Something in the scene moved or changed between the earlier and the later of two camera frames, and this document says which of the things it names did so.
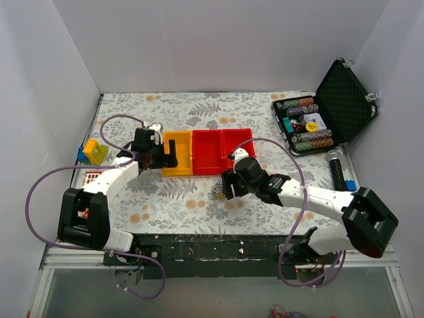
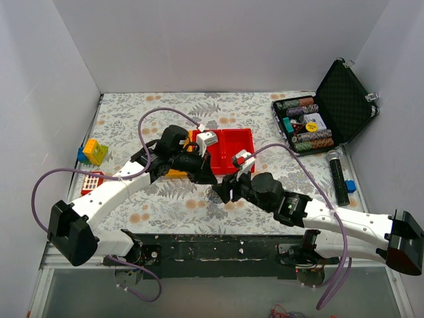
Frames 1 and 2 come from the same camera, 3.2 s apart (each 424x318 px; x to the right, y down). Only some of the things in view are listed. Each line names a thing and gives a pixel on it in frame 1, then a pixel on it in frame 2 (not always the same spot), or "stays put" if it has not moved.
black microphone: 338,181 stays put
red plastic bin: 231,138 stays put
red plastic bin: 207,152 stays put
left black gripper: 162,158 → 201,167
